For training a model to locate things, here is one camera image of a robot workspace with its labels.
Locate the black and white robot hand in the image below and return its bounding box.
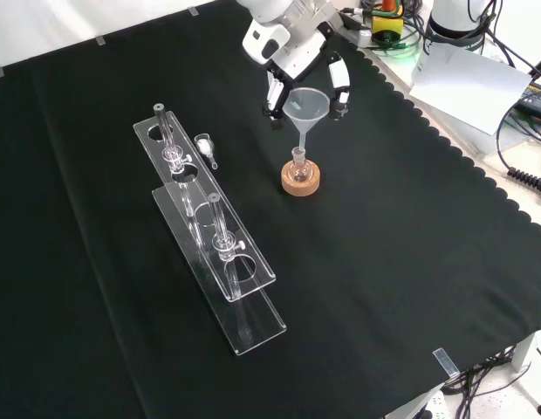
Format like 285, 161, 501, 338
242, 21, 353, 131

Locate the clear plastic funnel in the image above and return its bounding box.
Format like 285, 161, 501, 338
282, 87, 331, 154

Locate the glass round-bottom flask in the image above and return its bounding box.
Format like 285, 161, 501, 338
289, 146, 313, 183

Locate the small glass weighing funnel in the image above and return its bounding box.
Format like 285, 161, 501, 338
193, 133, 219, 170

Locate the clear acrylic funnel stand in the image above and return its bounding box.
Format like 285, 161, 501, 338
132, 103, 288, 357

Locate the yellow stop button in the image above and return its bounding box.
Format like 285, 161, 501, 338
371, 0, 405, 45

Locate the white paper sheet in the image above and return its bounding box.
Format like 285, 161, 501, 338
408, 45, 533, 135

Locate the black cloth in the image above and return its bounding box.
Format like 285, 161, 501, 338
0, 0, 541, 419

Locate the black power adapter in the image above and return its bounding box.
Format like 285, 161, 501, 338
514, 83, 541, 119

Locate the white table leg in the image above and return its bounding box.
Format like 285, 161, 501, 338
512, 331, 538, 372

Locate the white power strip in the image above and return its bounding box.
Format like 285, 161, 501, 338
421, 389, 449, 419

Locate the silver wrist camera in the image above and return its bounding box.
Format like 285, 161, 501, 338
339, 10, 374, 48

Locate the cork ring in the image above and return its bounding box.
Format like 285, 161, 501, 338
280, 160, 320, 197

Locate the black coiled cable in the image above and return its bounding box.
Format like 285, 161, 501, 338
496, 102, 541, 196

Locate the black cable bundle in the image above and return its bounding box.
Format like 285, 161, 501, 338
442, 344, 541, 419

